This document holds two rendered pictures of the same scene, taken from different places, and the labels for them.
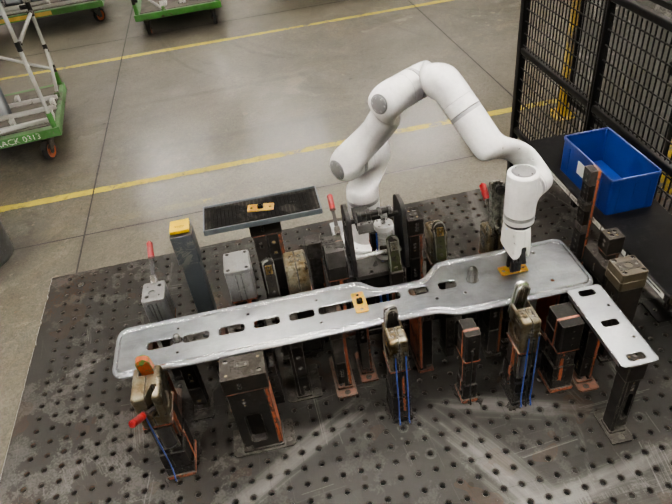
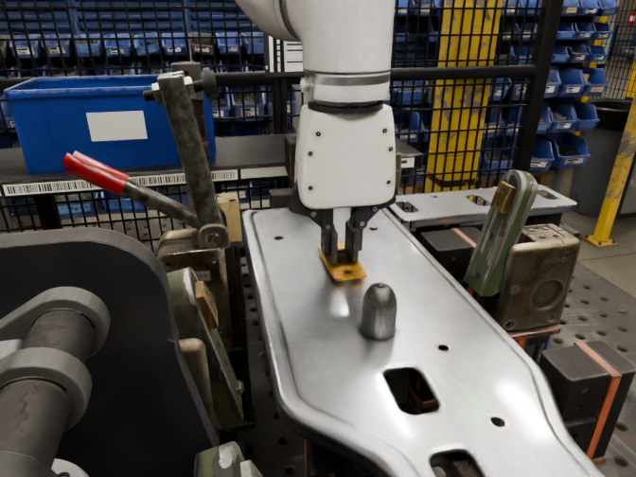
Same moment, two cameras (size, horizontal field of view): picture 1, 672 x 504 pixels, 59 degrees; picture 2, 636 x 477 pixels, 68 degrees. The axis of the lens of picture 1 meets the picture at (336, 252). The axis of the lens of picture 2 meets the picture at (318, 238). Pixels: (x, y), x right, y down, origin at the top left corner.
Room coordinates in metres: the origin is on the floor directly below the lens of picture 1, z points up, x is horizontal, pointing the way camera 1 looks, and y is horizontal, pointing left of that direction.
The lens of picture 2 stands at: (1.39, -0.04, 1.26)
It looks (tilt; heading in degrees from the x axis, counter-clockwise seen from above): 26 degrees down; 263
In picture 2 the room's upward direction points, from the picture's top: straight up
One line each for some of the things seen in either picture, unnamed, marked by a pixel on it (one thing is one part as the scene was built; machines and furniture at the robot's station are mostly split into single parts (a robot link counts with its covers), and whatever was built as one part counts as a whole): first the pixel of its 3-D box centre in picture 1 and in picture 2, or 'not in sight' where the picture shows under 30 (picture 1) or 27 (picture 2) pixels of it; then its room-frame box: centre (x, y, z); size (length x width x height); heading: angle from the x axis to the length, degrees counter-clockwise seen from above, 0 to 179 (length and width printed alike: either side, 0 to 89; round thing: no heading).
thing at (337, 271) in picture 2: (513, 268); (341, 256); (1.30, -0.51, 1.01); 0.08 x 0.04 x 0.01; 96
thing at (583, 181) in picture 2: not in sight; (611, 159); (-1.01, -2.89, 0.36); 0.50 x 0.50 x 0.73
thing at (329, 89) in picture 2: (518, 215); (344, 85); (1.30, -0.51, 1.20); 0.09 x 0.08 x 0.03; 6
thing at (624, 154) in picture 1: (606, 169); (124, 119); (1.62, -0.92, 1.09); 0.30 x 0.17 x 0.13; 6
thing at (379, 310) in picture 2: (472, 275); (379, 313); (1.29, -0.39, 1.02); 0.03 x 0.03 x 0.07
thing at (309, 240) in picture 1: (319, 286); not in sight; (1.46, 0.07, 0.90); 0.05 x 0.05 x 0.40; 6
